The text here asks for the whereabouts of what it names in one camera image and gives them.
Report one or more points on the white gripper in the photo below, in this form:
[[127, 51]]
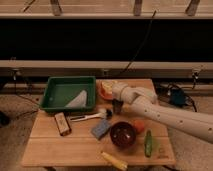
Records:
[[122, 92]]

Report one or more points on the orange tomato toy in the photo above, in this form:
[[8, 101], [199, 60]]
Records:
[[139, 126]]

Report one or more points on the brown wooden block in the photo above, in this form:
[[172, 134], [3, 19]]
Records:
[[62, 124]]

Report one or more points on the green plastic tray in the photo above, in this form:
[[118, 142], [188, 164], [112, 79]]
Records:
[[61, 90]]

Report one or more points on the green cucumber toy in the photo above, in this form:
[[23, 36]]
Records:
[[148, 144]]

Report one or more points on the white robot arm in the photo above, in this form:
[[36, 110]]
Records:
[[143, 102]]

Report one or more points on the wooden table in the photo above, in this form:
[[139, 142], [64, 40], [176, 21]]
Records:
[[47, 148]]

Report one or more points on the dark red bowl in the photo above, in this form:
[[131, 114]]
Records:
[[123, 135]]

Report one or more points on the blue power adapter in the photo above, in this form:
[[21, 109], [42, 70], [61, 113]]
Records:
[[177, 97]]

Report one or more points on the blue sponge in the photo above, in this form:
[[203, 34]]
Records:
[[100, 129]]

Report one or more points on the white cloth piece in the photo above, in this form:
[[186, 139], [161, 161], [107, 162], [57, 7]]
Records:
[[79, 101]]

